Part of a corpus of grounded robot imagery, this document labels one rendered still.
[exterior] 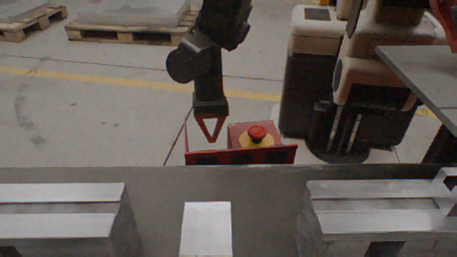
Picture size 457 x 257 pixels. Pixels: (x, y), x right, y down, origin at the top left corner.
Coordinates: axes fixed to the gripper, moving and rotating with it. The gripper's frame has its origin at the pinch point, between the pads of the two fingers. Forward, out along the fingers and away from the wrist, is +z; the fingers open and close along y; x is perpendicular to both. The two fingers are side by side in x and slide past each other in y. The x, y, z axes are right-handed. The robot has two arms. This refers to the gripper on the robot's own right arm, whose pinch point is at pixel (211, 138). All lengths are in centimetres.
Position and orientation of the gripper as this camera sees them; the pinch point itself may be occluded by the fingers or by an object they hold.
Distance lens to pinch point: 65.0
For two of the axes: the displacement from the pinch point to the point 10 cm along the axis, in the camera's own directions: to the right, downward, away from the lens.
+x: 9.9, -0.8, 0.8
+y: 1.1, 3.9, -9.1
